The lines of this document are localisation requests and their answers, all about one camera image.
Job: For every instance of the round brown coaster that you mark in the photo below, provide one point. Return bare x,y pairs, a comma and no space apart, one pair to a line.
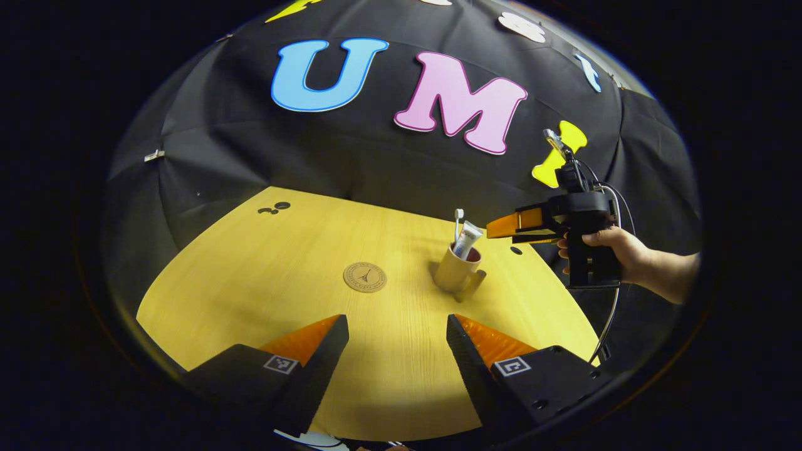
364,277

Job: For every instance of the black backdrop cloth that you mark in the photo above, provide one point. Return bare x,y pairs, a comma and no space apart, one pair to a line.
313,150

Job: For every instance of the white toothpaste tube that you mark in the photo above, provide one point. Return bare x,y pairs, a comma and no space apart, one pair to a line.
468,238

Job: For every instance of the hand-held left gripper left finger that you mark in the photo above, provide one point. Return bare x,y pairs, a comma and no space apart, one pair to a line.
316,382

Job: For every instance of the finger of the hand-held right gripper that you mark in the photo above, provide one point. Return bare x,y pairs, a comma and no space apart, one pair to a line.
539,238
520,224

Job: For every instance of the wooden desktop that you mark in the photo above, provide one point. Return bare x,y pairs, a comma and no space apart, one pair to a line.
250,282

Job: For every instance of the white toothbrush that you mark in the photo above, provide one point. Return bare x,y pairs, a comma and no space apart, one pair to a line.
458,216

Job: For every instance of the silver cloth clip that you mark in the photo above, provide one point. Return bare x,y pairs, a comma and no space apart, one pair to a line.
154,155

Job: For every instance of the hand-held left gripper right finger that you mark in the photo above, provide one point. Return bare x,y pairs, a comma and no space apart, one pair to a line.
473,376

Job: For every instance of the beige cup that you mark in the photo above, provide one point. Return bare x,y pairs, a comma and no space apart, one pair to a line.
452,272

